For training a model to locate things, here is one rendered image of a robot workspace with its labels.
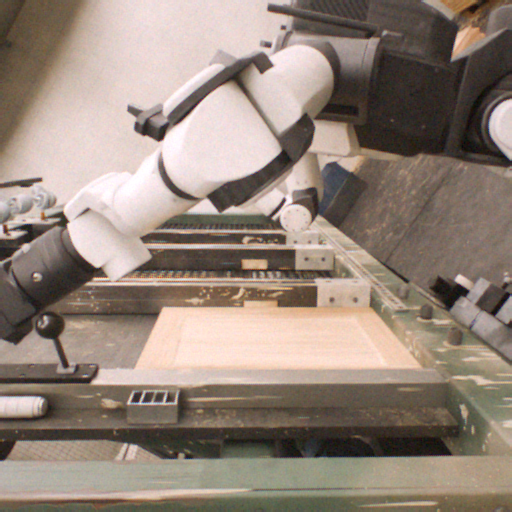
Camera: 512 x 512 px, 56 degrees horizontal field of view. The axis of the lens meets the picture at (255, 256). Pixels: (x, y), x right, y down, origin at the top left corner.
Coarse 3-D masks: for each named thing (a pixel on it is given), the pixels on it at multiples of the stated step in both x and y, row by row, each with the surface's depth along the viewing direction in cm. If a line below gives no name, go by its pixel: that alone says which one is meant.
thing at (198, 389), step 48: (0, 384) 70; (48, 384) 71; (96, 384) 71; (144, 384) 71; (192, 384) 72; (240, 384) 72; (288, 384) 72; (336, 384) 72; (384, 384) 73; (432, 384) 73
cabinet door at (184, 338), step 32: (160, 320) 104; (192, 320) 105; (224, 320) 105; (256, 320) 106; (288, 320) 106; (320, 320) 106; (352, 320) 106; (160, 352) 87; (192, 352) 88; (224, 352) 89; (256, 352) 89; (288, 352) 89; (320, 352) 89; (352, 352) 89; (384, 352) 89
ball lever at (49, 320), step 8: (48, 312) 65; (56, 312) 66; (40, 320) 64; (48, 320) 64; (56, 320) 65; (64, 320) 66; (40, 328) 64; (48, 328) 64; (56, 328) 65; (64, 328) 66; (48, 336) 65; (56, 336) 65; (56, 344) 68; (64, 352) 70; (64, 360) 71; (64, 368) 72; (72, 368) 72
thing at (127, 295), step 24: (96, 288) 111; (120, 288) 112; (144, 288) 112; (168, 288) 112; (192, 288) 112; (216, 288) 112; (240, 288) 113; (264, 288) 113; (288, 288) 113; (312, 288) 113; (336, 288) 113; (360, 288) 114; (72, 312) 112; (96, 312) 112; (120, 312) 113; (144, 312) 113
